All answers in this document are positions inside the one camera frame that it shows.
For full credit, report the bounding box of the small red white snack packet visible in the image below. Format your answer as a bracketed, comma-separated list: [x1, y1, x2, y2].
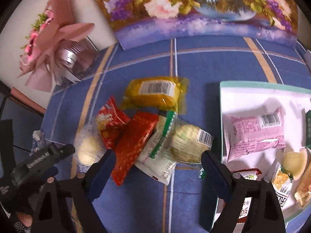
[232, 168, 262, 223]

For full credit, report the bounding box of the clear round cookie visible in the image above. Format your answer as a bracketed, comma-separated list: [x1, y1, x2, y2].
[74, 122, 106, 173]

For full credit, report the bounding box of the beige pudding cup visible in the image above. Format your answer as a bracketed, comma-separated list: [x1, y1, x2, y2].
[282, 148, 307, 180]

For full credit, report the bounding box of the red chip snack bag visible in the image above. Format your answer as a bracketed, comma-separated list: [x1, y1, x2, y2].
[95, 96, 130, 150]

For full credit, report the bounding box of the white green snack packet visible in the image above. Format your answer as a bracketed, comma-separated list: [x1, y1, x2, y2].
[135, 111, 177, 186]

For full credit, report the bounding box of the clear round pastry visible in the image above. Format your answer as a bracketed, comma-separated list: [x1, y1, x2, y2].
[170, 123, 214, 164]

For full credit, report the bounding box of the person's left hand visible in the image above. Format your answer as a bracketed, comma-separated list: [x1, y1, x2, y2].
[16, 212, 33, 227]

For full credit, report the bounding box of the green white cracker packet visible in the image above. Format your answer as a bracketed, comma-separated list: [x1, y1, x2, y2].
[272, 162, 294, 208]

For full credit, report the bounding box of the orange clear snack packet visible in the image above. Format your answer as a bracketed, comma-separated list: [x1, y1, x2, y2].
[294, 163, 311, 207]

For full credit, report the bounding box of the pink wrapped snack packet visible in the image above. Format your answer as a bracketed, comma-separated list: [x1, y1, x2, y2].
[224, 107, 285, 162]

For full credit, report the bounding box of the white tray with teal rim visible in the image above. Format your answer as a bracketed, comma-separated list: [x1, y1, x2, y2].
[210, 80, 311, 233]

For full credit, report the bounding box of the dark green snack packet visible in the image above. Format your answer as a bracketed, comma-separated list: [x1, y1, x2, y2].
[305, 110, 311, 149]

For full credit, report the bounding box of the red orange patterned snack packet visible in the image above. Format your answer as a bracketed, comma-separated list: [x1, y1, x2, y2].
[112, 111, 159, 186]

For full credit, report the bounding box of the pink paper flower bouquet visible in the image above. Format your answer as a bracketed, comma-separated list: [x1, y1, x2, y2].
[19, 0, 97, 92]

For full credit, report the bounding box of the yellow wrapped cake packet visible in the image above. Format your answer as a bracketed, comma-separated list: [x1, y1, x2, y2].
[120, 76, 189, 115]

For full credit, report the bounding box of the white remote device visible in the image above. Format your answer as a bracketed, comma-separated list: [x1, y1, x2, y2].
[304, 50, 311, 72]

